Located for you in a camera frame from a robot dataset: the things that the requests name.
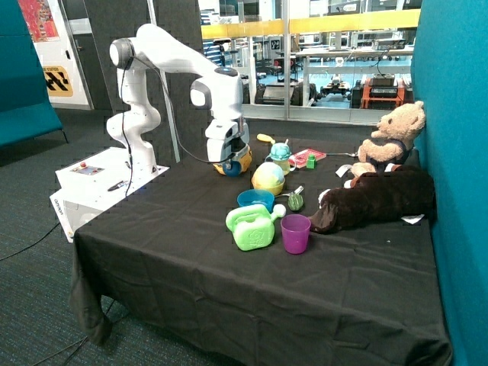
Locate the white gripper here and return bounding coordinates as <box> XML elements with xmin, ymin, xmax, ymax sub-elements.
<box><xmin>205</xmin><ymin>118</ymin><xmax>250</xmax><ymax>170</ymax></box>

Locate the small blue ball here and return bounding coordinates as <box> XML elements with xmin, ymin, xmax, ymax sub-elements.
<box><xmin>222</xmin><ymin>160</ymin><xmax>242</xmax><ymax>177</ymax></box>

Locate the pastel plush ball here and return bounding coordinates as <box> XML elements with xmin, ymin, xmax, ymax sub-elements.
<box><xmin>252</xmin><ymin>162</ymin><xmax>284</xmax><ymax>187</ymax></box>

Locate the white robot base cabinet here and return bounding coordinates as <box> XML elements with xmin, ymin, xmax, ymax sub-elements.
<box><xmin>50</xmin><ymin>147</ymin><xmax>169</xmax><ymax>242</ymax></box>

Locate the yellow black soccer ball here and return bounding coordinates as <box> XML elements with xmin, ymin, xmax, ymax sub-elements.
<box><xmin>213</xmin><ymin>146</ymin><xmax>252</xmax><ymax>175</ymax></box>

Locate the blue plastic bowl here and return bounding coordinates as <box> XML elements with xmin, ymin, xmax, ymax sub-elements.
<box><xmin>236</xmin><ymin>189</ymin><xmax>275</xmax><ymax>213</ymax></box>

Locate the teal sippy cup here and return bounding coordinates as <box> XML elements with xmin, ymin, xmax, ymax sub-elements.
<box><xmin>265</xmin><ymin>140</ymin><xmax>297</xmax><ymax>175</ymax></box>

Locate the yellow plastic bowl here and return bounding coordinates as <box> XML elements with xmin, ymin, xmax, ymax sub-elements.
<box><xmin>252</xmin><ymin>179</ymin><xmax>284</xmax><ymax>196</ymax></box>

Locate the green toy watering can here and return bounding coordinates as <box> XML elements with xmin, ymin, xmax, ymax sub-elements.
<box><xmin>226</xmin><ymin>204</ymin><xmax>286</xmax><ymax>251</ymax></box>

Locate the red book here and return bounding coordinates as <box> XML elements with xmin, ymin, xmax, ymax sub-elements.
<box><xmin>288</xmin><ymin>149</ymin><xmax>327</xmax><ymax>169</ymax></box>

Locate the metal spoon near bowl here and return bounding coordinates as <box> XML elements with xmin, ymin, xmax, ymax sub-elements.
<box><xmin>277</xmin><ymin>185</ymin><xmax>304</xmax><ymax>197</ymax></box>

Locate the green toy vegetable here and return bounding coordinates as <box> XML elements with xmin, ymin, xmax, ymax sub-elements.
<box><xmin>287</xmin><ymin>193</ymin><xmax>304</xmax><ymax>212</ymax></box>

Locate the green toy block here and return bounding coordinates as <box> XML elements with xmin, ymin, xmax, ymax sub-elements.
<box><xmin>307</xmin><ymin>154</ymin><xmax>316</xmax><ymax>169</ymax></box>

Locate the purple plastic cup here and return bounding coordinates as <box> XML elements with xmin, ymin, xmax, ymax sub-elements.
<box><xmin>281</xmin><ymin>214</ymin><xmax>311</xmax><ymax>255</ymax></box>

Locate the black tablecloth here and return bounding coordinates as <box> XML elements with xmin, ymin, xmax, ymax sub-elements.
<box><xmin>69</xmin><ymin>157</ymin><xmax>454</xmax><ymax>365</ymax></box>

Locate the metal spoon near bear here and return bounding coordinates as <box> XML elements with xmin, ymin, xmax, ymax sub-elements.
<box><xmin>326</xmin><ymin>152</ymin><xmax>358</xmax><ymax>158</ymax></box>

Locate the tan teddy bear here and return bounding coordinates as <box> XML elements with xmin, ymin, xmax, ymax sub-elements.
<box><xmin>351</xmin><ymin>101</ymin><xmax>426</xmax><ymax>178</ymax></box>

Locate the orange black wheeled robot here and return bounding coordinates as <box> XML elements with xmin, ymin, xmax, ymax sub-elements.
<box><xmin>350</xmin><ymin>74</ymin><xmax>414</xmax><ymax>111</ymax></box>

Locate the dark brown plush toy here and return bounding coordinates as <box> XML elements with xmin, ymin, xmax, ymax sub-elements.
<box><xmin>310</xmin><ymin>165</ymin><xmax>435</xmax><ymax>233</ymax></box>

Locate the yellow black sign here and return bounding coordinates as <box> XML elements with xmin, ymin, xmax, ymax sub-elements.
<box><xmin>43</xmin><ymin>66</ymin><xmax>73</xmax><ymax>98</ymax></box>

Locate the white lab table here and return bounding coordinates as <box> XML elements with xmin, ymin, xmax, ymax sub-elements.
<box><xmin>297</xmin><ymin>47</ymin><xmax>413</xmax><ymax>109</ymax></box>

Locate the teal sofa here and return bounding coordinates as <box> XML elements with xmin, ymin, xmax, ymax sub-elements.
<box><xmin>0</xmin><ymin>0</ymin><xmax>63</xmax><ymax>146</ymax></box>

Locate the red poster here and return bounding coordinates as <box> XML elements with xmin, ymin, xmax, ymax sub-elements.
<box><xmin>18</xmin><ymin>0</ymin><xmax>60</xmax><ymax>43</ymax></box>

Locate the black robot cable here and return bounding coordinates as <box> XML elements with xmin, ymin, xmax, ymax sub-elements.
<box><xmin>0</xmin><ymin>55</ymin><xmax>230</xmax><ymax>262</ymax></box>

